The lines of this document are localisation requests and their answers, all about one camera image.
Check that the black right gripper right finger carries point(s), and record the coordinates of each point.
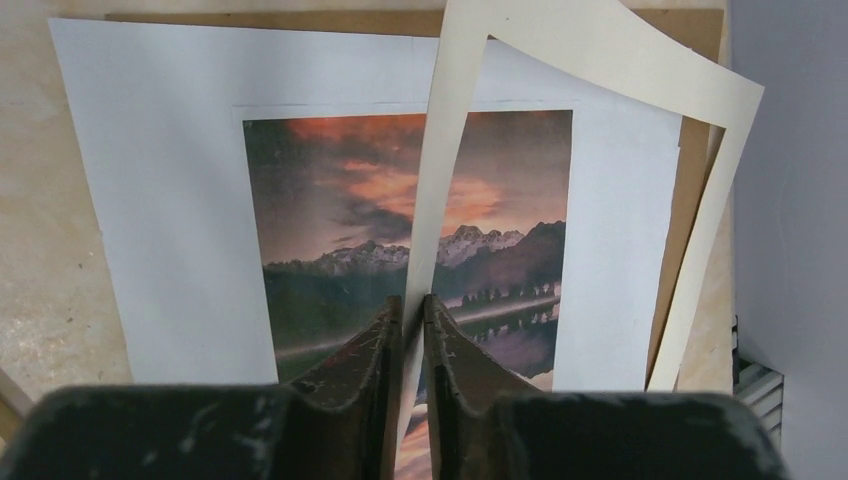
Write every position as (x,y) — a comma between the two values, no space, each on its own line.
(485,422)

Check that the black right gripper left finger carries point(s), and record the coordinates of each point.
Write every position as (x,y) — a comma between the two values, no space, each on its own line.
(338,420)

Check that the white paper sheet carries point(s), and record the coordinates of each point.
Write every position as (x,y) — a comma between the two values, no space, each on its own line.
(155,109)

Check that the white mat board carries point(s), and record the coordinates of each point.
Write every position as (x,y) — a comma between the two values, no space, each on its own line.
(603,43)

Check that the brown cardboard backing board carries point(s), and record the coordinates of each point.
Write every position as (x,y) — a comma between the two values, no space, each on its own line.
(699,25)

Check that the sunset cloud photo print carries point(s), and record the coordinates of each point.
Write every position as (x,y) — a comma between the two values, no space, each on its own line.
(334,200)

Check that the aluminium front rail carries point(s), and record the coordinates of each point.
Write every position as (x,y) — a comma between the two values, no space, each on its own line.
(758,387)

